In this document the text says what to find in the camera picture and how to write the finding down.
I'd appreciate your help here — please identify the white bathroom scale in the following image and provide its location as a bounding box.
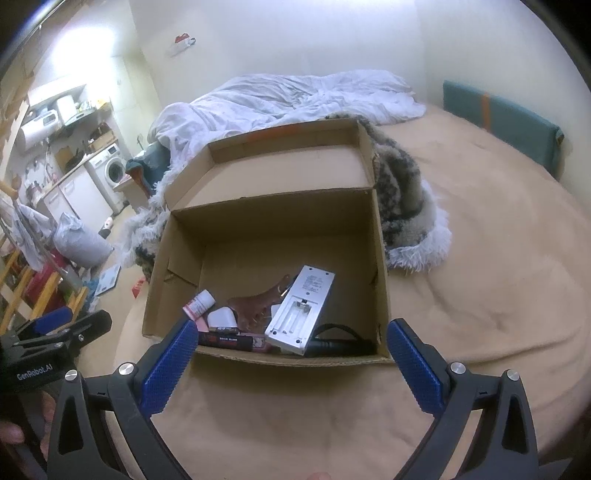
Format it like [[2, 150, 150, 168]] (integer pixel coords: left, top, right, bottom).
[[95, 265, 121, 296]]

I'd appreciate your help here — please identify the black red tube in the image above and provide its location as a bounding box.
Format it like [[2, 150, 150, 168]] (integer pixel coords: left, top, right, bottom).
[[198, 332, 271, 353]]

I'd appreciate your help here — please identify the white red pill bottle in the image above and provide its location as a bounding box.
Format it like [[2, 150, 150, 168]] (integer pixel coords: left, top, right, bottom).
[[182, 289, 215, 321]]

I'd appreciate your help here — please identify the white kitchen cabinet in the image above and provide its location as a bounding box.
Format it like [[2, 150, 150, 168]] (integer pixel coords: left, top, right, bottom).
[[37, 166, 113, 232]]

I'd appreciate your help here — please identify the white water heater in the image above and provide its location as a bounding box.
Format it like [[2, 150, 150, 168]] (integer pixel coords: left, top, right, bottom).
[[15, 110, 61, 154]]

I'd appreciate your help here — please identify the white remote control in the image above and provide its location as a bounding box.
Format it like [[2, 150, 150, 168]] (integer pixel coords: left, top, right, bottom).
[[264, 265, 335, 356]]

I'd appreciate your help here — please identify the person left hand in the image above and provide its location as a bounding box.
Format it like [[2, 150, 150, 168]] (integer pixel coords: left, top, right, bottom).
[[1, 389, 56, 479]]

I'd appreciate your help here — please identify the pink translucent scraping comb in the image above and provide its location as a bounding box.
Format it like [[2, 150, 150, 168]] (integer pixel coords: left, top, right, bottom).
[[228, 275, 291, 334]]

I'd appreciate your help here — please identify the wooden chair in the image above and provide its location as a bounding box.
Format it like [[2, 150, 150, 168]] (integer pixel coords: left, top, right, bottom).
[[1, 223, 89, 334]]

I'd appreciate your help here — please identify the white washing machine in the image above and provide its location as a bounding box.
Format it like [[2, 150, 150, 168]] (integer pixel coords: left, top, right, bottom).
[[85, 142, 126, 215]]

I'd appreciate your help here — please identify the beige bedside cabinet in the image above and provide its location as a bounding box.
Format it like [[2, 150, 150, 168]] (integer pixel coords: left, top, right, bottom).
[[113, 175, 148, 213]]

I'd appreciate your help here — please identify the red plastic bag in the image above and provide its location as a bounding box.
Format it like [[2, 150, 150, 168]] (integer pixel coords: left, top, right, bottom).
[[131, 277, 146, 298]]

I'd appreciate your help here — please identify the white earbud case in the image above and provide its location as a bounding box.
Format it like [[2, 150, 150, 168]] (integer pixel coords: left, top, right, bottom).
[[206, 306, 238, 331]]

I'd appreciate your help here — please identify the furry black white blanket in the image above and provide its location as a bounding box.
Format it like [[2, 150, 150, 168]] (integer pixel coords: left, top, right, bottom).
[[120, 112, 452, 278]]

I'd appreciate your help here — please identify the pink soft case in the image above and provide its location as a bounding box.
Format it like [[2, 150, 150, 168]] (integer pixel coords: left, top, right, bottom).
[[195, 317, 209, 333]]

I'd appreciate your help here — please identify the black cable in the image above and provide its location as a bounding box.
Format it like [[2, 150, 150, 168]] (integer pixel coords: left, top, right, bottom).
[[303, 323, 378, 358]]

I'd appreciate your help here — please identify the white rumpled duvet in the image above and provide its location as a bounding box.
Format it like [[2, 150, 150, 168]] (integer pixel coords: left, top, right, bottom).
[[147, 70, 427, 167]]

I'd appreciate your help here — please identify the grey stuffed laundry bag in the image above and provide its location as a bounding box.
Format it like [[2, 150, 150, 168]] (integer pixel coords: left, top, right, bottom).
[[53, 213, 113, 269]]

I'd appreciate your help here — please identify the teal cushion with orange stripe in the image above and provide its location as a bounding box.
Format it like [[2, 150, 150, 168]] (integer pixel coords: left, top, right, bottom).
[[443, 80, 564, 178]]

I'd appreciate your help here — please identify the person right hand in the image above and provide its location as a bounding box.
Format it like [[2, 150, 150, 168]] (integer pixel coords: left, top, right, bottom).
[[307, 472, 332, 480]]

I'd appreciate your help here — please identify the brown cardboard box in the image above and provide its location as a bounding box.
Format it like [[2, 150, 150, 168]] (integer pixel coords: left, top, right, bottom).
[[142, 119, 391, 367]]

